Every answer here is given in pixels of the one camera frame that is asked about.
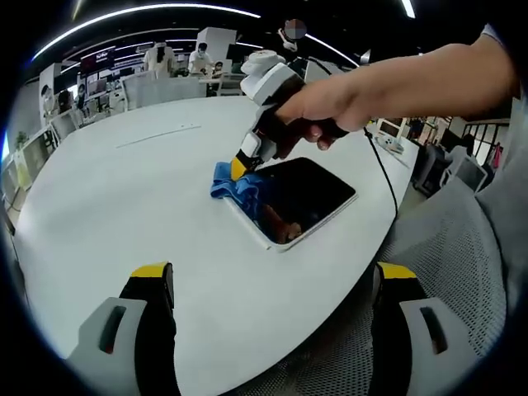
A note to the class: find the person's grey shirt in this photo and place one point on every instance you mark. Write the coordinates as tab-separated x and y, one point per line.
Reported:
517	247

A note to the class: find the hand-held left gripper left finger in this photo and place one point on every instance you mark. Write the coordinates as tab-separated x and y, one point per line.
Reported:
123	330

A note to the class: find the black tablet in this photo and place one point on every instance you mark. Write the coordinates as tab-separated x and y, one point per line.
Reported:
313	189

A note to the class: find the green potted plant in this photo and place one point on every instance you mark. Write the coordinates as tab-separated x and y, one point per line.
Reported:
20	139

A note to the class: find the blue cleaning cloth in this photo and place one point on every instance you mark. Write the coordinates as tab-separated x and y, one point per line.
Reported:
224	185

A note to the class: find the straight ceiling light strip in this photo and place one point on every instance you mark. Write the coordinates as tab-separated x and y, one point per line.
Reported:
408	9

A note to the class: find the person's right hand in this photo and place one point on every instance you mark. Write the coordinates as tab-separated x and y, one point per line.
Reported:
321	103

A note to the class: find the grey mesh office chair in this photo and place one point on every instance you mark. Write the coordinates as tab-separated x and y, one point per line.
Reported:
449	255

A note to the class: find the curved ceiling light strip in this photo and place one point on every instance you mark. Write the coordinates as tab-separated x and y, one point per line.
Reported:
123	16

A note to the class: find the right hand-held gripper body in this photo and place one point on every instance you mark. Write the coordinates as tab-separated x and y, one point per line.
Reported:
272	82

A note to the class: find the small white monitor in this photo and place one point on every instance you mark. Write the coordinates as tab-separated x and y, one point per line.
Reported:
389	130

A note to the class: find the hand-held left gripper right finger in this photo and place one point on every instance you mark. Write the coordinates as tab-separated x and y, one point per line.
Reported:
416	330

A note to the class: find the black tripod stand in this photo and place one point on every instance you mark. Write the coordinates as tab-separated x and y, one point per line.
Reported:
7	216

